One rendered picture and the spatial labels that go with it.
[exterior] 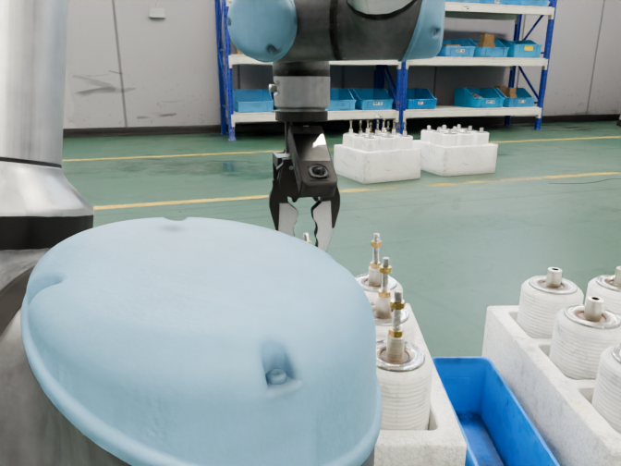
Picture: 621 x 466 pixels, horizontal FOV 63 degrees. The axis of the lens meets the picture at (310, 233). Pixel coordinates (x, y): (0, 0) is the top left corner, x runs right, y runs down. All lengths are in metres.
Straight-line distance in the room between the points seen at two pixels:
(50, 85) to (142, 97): 5.47
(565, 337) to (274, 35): 0.58
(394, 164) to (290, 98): 2.39
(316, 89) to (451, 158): 2.63
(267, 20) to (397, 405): 0.46
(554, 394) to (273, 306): 0.69
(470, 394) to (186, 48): 5.12
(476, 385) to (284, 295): 0.84
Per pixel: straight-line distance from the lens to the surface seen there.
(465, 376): 0.97
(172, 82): 5.72
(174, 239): 0.20
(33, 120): 0.25
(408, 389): 0.64
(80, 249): 0.19
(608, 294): 0.98
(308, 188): 0.60
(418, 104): 5.71
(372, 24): 0.53
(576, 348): 0.83
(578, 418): 0.77
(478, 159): 3.39
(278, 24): 0.55
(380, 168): 2.99
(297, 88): 0.67
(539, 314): 0.93
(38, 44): 0.25
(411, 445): 0.65
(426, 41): 0.54
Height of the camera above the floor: 0.59
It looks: 17 degrees down
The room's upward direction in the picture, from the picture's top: straight up
